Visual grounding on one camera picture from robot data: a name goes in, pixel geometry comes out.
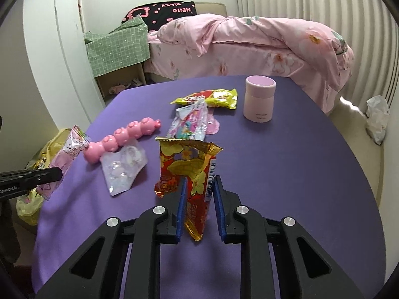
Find green checked cloth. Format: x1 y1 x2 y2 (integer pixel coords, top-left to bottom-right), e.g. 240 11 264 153
84 16 152 78

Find beige headboard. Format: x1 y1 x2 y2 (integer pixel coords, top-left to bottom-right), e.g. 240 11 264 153
195 2 227 17

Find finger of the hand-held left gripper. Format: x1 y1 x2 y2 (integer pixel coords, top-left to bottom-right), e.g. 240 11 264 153
0 167 63 184

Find pink candy wrapper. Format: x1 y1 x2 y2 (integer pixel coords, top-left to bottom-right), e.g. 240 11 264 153
36 125 92 200

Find pink translucent wrapper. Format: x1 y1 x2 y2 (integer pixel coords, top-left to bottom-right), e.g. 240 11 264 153
205 107 222 135

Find clear plastic wrapper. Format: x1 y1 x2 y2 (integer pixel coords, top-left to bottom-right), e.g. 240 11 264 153
100 145 148 197

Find purple tablecloth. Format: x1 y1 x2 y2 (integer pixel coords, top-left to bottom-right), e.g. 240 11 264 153
31 75 385 299

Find colourful clear wrapper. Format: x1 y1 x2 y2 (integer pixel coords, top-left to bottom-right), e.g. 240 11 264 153
167 100 209 142

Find pink caterpillar toy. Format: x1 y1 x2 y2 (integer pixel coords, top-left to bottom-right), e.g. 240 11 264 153
84 117 162 164

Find white plastic bag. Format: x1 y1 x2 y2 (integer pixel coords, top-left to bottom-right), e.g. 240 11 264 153
365 95 390 145

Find red yellow snack bag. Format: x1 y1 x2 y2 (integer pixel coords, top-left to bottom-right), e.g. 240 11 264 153
154 136 224 242

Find pink slippers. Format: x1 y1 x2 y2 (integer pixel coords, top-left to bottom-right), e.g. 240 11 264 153
108 82 131 95

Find yellow green wrapper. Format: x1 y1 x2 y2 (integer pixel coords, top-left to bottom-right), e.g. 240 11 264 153
170 89 238 109

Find wooden nightstand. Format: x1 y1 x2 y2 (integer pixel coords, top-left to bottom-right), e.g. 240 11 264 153
94 61 148 100

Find pink floral duvet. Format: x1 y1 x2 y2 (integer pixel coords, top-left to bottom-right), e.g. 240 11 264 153
157 14 354 114

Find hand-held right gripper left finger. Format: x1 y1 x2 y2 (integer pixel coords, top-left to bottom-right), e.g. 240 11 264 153
36 177 189 299

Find white ribbed curtain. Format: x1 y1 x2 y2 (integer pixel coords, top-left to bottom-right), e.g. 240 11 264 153
232 0 399 113

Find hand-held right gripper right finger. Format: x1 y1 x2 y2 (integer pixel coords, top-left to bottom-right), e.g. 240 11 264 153
213 175 365 299

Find black pillow with pink print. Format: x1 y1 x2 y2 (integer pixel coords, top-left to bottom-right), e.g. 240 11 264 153
122 1 198 32

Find pink floral bed sheet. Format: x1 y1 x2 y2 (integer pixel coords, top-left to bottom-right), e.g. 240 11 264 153
143 34 312 81

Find yellow plastic trash bag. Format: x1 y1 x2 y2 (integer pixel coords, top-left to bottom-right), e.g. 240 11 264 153
16 128 72 226

